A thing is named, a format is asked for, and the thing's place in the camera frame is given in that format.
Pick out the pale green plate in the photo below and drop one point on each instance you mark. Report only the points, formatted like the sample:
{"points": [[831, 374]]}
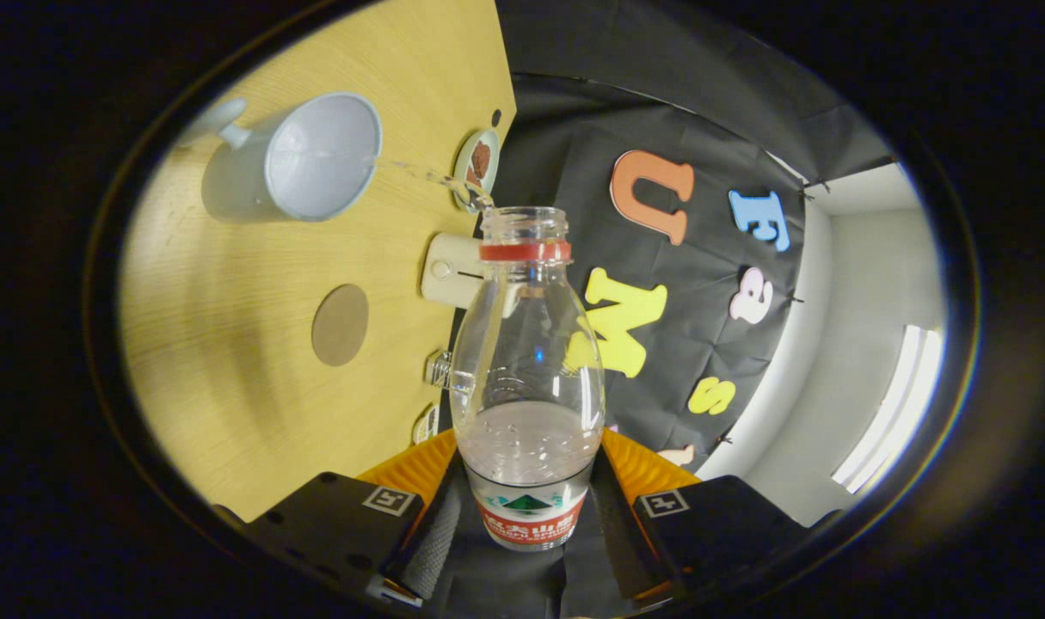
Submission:
{"points": [[464, 185]]}

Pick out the large ceiling light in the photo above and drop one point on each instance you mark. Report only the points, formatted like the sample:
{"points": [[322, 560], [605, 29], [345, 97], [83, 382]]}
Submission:
{"points": [[896, 404]]}

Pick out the clear plastic juice bottle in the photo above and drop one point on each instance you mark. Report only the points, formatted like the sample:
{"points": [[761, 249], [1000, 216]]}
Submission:
{"points": [[529, 447]]}

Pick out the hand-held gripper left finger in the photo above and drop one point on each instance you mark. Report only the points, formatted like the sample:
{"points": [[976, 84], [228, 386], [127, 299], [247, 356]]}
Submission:
{"points": [[432, 537]]}

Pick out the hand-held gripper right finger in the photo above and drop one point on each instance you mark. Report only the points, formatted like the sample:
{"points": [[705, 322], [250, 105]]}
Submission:
{"points": [[617, 533]]}

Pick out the wooden table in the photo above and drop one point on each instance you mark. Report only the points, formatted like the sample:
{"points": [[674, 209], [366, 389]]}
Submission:
{"points": [[230, 344]]}

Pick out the round brown coaster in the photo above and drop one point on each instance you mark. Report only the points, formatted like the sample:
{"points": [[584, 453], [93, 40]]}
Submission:
{"points": [[340, 325]]}

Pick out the white divided snack dish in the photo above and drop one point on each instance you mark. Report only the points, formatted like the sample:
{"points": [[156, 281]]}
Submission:
{"points": [[426, 424]]}

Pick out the white cup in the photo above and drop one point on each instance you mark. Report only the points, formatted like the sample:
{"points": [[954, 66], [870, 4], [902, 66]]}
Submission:
{"points": [[324, 155]]}

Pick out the cream toaster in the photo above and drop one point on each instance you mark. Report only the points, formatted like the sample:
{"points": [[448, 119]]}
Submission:
{"points": [[445, 271]]}

